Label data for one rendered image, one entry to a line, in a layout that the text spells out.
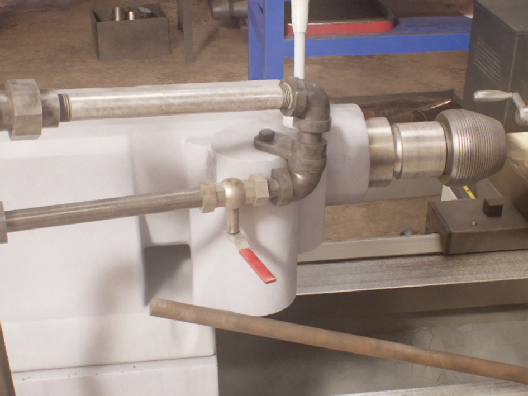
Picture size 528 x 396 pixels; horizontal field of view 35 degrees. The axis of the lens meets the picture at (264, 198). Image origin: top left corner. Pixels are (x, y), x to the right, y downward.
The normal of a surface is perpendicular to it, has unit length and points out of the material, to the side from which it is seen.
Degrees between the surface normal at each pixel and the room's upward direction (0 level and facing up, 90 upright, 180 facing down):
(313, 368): 10
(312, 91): 58
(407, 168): 104
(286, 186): 63
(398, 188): 90
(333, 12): 0
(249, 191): 67
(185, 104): 81
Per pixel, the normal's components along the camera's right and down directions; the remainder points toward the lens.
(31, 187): 0.13, 0.34
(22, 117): 0.41, 0.59
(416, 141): 0.10, -0.24
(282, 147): 0.00, -0.88
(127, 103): 0.44, -0.03
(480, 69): -0.99, 0.06
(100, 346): 0.11, 0.00
